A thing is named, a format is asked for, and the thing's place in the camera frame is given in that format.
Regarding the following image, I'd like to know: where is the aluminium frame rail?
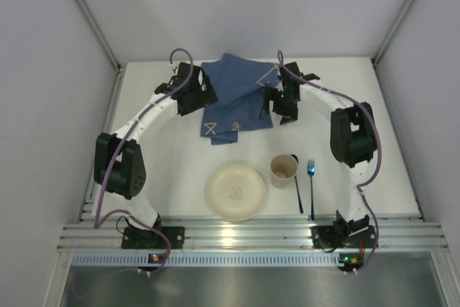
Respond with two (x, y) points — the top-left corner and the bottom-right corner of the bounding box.
(57, 216), (449, 252)

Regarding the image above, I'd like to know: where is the blue metal fork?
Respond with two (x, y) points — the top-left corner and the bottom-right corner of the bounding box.
(307, 159), (316, 221)

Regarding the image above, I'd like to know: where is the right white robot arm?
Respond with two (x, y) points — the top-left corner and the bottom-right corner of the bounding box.
(260, 62), (382, 249)

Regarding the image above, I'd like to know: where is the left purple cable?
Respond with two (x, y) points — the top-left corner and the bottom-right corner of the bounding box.
(92, 47), (195, 275)

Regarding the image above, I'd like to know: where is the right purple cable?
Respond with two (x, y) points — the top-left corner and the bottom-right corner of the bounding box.
(276, 49), (382, 275)

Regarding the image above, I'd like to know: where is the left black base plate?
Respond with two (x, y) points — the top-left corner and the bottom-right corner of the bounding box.
(121, 226), (185, 249)

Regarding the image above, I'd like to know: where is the beige cup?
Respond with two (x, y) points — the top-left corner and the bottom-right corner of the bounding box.
(270, 155), (298, 189)

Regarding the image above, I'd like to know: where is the purple cable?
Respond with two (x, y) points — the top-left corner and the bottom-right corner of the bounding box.
(92, 47), (195, 275)
(276, 49), (382, 275)

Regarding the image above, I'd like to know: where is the blue cloth placemat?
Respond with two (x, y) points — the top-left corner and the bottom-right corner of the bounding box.
(201, 53), (279, 146)

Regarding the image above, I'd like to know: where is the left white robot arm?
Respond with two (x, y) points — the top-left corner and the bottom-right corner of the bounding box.
(93, 63), (218, 237)

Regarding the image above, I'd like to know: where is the cream round plate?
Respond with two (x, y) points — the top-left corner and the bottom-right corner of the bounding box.
(205, 164), (267, 222)

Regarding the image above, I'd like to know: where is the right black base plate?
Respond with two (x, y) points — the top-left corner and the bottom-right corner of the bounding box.
(311, 226), (377, 252)

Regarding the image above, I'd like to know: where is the dark blue spoon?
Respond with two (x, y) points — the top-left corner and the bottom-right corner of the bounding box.
(290, 154), (304, 214)

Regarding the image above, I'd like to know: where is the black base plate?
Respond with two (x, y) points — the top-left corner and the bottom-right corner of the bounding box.
(311, 226), (377, 252)
(121, 226), (185, 249)

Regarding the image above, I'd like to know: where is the slotted grey cable duct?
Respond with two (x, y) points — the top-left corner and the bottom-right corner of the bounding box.
(72, 252), (362, 267)

